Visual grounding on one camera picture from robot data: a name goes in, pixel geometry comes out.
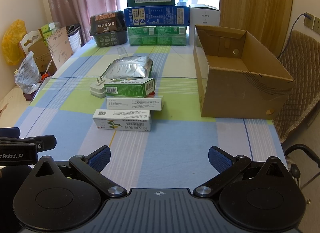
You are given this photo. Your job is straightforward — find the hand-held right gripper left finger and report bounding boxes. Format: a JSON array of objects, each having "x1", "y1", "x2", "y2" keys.
[{"x1": 32, "y1": 145, "x2": 128, "y2": 198}]

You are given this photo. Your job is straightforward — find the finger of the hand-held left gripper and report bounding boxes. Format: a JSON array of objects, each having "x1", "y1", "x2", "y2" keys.
[
  {"x1": 0, "y1": 135, "x2": 57, "y2": 151},
  {"x1": 0, "y1": 127, "x2": 21, "y2": 138}
]

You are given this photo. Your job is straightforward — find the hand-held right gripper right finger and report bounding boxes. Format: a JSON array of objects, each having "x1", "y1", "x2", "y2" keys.
[{"x1": 193, "y1": 146, "x2": 290, "y2": 198}]

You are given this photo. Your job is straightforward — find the cardboard box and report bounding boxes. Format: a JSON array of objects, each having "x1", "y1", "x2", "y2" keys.
[{"x1": 194, "y1": 24, "x2": 295, "y2": 120}]

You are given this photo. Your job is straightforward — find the green medicine box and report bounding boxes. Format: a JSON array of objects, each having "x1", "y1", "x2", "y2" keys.
[{"x1": 104, "y1": 78, "x2": 156, "y2": 98}]

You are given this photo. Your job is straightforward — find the checked cloth desktop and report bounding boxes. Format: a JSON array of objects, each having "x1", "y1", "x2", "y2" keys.
[{"x1": 14, "y1": 41, "x2": 286, "y2": 189}]

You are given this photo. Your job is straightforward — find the dark red wooden base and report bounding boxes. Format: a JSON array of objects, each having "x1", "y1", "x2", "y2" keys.
[{"x1": 22, "y1": 90, "x2": 38, "y2": 101}]

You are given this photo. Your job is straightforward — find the white plant-print medicine box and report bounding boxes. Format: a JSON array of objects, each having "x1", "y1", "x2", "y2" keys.
[{"x1": 92, "y1": 109, "x2": 152, "y2": 132}]

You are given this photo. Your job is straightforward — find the clear printed plastic bag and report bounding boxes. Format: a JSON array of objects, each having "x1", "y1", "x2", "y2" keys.
[{"x1": 14, "y1": 51, "x2": 42, "y2": 95}]

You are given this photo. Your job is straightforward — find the white power adapter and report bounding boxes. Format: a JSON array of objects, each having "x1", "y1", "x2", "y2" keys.
[{"x1": 90, "y1": 75, "x2": 111, "y2": 98}]

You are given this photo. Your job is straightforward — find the cardboard boxes with clutter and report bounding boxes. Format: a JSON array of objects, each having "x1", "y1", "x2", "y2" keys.
[{"x1": 19, "y1": 29, "x2": 53, "y2": 74}]

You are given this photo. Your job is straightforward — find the yellow plastic bag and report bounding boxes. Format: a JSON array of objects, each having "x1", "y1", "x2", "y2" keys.
[{"x1": 1, "y1": 20, "x2": 27, "y2": 66}]

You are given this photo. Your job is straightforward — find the stack of white bowls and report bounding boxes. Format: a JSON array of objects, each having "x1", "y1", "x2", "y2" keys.
[{"x1": 68, "y1": 31, "x2": 82, "y2": 51}]

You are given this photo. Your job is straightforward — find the green tissue packs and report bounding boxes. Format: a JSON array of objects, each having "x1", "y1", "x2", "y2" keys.
[{"x1": 41, "y1": 22, "x2": 61, "y2": 41}]

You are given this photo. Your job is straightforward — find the brown quilted cushion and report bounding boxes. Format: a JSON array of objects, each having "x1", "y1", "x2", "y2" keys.
[{"x1": 272, "y1": 30, "x2": 320, "y2": 144}]

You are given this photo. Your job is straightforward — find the dark green food box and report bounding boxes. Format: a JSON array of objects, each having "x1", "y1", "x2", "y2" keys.
[{"x1": 93, "y1": 31, "x2": 128, "y2": 48}]

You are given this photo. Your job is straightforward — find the brown black food package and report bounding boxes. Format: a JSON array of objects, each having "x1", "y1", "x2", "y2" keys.
[{"x1": 89, "y1": 10, "x2": 127, "y2": 36}]

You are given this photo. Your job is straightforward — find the green wrapped packs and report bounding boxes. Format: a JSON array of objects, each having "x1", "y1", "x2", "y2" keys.
[{"x1": 127, "y1": 26, "x2": 188, "y2": 46}]

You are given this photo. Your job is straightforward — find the white carton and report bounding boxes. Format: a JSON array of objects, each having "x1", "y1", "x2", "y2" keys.
[{"x1": 189, "y1": 5, "x2": 221, "y2": 45}]

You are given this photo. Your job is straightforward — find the large blue box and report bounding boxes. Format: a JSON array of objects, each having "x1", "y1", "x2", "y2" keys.
[{"x1": 124, "y1": 6, "x2": 190, "y2": 27}]

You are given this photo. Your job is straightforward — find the wooden cabinet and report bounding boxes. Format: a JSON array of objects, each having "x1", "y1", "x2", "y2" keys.
[{"x1": 220, "y1": 0, "x2": 294, "y2": 32}]

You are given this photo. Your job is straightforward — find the black metal frame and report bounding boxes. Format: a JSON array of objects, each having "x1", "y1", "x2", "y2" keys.
[{"x1": 284, "y1": 144, "x2": 320, "y2": 191}]

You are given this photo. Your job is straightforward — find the dark charging cable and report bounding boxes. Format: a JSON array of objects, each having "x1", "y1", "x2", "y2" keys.
[{"x1": 278, "y1": 13, "x2": 308, "y2": 59}]

